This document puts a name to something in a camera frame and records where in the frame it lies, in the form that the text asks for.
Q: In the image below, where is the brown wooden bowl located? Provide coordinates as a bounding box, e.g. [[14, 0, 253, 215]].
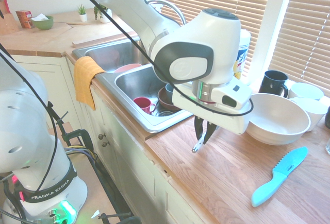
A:
[[157, 87, 183, 111]]

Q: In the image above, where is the white bowl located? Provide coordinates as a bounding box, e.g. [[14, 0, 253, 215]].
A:
[[288, 82, 324, 101], [290, 97, 328, 132]]

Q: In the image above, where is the red mug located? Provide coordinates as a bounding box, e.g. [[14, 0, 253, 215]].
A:
[[133, 96, 157, 115]]

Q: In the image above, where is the coloured wire bundle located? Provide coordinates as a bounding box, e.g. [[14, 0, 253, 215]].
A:
[[64, 145, 97, 161]]

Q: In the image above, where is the metal sink drain strainer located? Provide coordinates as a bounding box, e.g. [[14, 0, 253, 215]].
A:
[[156, 109, 174, 118]]

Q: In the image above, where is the small upright potted plant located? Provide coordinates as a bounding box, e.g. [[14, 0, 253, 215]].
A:
[[77, 4, 88, 23]]

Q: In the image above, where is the wooden knife block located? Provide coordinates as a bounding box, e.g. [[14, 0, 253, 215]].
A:
[[0, 0, 20, 36]]

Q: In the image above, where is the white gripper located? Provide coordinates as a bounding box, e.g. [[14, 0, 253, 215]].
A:
[[172, 86, 250, 145]]

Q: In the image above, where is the narrow wooden window blind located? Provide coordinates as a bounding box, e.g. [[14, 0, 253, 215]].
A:
[[268, 0, 330, 96]]

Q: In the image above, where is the black mug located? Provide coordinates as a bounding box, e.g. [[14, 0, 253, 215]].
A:
[[258, 70, 289, 98]]

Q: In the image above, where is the orange dish cloth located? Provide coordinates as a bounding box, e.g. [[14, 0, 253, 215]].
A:
[[74, 56, 106, 111]]

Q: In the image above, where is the large cream bowl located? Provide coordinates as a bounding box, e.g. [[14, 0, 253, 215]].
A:
[[244, 93, 311, 146]]

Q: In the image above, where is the white wipes canister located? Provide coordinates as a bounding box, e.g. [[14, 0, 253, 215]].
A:
[[233, 29, 251, 80]]

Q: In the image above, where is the white paper napkin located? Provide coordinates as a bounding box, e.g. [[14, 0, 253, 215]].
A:
[[30, 13, 50, 22]]

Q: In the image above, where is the white window frame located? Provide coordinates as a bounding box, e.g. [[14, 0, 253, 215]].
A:
[[242, 0, 299, 84]]

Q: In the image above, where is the teal plastic knife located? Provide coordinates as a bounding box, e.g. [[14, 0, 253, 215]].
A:
[[251, 146, 309, 208]]

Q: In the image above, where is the black metal clamp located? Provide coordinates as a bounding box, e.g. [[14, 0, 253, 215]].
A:
[[55, 110, 97, 162]]

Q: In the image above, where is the trailing potted plant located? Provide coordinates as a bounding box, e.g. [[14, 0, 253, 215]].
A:
[[93, 3, 113, 24]]

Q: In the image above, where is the grey-blue mug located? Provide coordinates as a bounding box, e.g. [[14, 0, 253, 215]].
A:
[[165, 83, 175, 101]]

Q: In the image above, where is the white-handled table knife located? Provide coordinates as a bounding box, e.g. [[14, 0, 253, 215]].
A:
[[191, 141, 204, 153]]

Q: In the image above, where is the green bowl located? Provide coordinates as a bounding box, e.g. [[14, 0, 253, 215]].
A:
[[31, 15, 54, 31]]

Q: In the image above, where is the stainless steel double sink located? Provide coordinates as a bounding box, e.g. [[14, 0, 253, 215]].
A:
[[71, 38, 194, 134]]

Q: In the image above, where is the chrome kitchen faucet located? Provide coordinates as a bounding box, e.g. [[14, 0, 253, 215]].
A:
[[143, 0, 187, 27]]

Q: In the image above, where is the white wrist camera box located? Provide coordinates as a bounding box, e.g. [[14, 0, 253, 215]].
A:
[[210, 83, 252, 111]]

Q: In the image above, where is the pink plate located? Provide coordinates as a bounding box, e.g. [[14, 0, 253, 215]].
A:
[[113, 63, 143, 74]]

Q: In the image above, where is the orange cardboard box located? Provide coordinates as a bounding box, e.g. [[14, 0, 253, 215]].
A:
[[15, 10, 34, 29]]

